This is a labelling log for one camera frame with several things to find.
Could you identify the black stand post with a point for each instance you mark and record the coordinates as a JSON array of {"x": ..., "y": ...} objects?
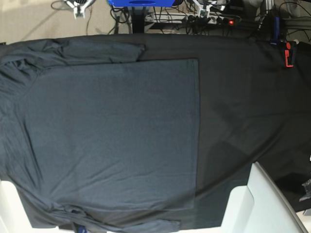
[{"x": 138, "y": 15}]

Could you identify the white power strip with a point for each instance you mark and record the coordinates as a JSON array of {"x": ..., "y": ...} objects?
[{"x": 173, "y": 17}]

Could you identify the blue handled clamp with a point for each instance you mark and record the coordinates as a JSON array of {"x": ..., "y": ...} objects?
[{"x": 275, "y": 30}]

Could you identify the black table cloth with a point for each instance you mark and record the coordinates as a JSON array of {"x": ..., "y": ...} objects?
[{"x": 252, "y": 109}]

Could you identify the dark grey T-shirt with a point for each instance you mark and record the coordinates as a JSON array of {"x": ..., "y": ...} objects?
[{"x": 87, "y": 129}]

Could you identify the blue box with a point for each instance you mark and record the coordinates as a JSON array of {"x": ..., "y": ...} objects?
[{"x": 141, "y": 3}]

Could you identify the red black clamp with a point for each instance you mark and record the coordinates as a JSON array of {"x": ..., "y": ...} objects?
[{"x": 289, "y": 53}]

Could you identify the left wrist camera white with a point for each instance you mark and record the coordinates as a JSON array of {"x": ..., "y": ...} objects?
[{"x": 203, "y": 7}]

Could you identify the blue clamp bottom edge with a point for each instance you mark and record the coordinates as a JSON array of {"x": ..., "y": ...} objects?
[{"x": 79, "y": 228}]

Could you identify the white chair right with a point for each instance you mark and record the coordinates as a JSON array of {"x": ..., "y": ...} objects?
[{"x": 259, "y": 207}]

